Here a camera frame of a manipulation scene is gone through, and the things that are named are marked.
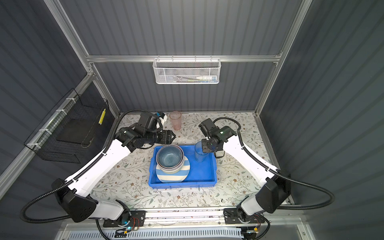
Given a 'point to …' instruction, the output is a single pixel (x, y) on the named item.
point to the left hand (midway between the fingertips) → (170, 135)
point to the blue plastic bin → (201, 174)
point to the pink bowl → (171, 171)
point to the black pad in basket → (75, 130)
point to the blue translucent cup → (200, 155)
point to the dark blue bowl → (170, 156)
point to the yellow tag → (102, 117)
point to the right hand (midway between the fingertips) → (209, 148)
